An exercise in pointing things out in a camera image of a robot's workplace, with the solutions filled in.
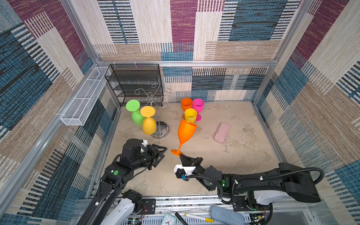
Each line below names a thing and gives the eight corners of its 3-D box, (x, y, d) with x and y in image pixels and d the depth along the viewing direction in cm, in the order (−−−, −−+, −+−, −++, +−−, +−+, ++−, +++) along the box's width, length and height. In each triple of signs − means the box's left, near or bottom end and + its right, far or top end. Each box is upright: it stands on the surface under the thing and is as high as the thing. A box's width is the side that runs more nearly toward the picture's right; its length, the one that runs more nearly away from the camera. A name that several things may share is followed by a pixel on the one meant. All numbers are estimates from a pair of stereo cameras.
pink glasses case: (213, 139, 100) (213, 137, 98) (220, 123, 109) (221, 121, 107) (223, 144, 98) (224, 142, 96) (230, 127, 107) (231, 125, 105)
